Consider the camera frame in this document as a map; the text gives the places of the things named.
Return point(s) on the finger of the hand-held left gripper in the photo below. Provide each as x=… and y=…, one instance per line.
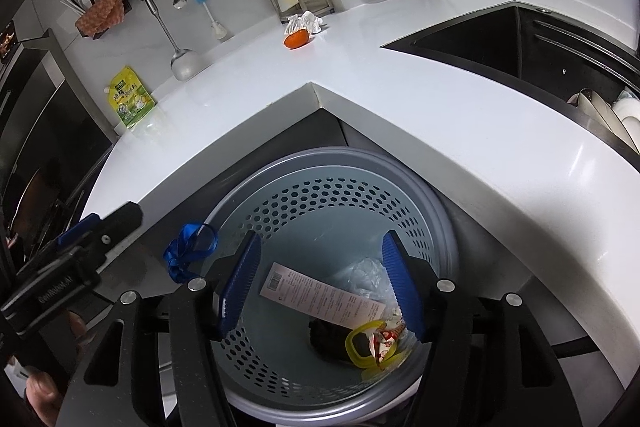
x=80, y=229
x=122, y=219

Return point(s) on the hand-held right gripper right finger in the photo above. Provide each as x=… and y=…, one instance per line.
x=400, y=277

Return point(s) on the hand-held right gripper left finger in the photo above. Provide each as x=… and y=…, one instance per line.
x=242, y=277

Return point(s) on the clear plastic bag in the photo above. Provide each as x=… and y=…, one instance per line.
x=367, y=274

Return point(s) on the red white snack wrapper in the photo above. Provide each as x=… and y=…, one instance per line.
x=387, y=337

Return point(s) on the blue ribbon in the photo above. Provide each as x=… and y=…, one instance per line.
x=185, y=247

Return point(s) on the white paper receipt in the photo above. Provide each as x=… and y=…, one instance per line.
x=320, y=292

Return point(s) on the grey perforated waste bin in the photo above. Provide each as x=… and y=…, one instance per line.
x=330, y=212

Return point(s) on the person's left hand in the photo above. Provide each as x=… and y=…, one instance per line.
x=42, y=394

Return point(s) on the black crumpled cloth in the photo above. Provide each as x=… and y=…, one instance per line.
x=327, y=337

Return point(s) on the green yellow seasoning pouch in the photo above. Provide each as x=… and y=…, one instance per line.
x=131, y=99

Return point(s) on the metal ladle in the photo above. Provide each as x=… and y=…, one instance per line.
x=184, y=64

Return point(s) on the small lit screen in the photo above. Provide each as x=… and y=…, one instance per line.
x=7, y=42

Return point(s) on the orange patterned cloth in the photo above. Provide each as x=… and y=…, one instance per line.
x=100, y=12

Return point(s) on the blue white bottle brush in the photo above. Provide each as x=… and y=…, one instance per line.
x=216, y=27

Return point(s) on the orange peel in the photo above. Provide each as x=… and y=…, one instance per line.
x=296, y=39

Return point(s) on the black sink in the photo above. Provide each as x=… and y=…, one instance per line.
x=475, y=32

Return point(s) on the white tissue on counter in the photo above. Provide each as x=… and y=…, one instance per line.
x=305, y=22

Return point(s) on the row of white dishes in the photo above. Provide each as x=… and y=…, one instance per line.
x=615, y=112

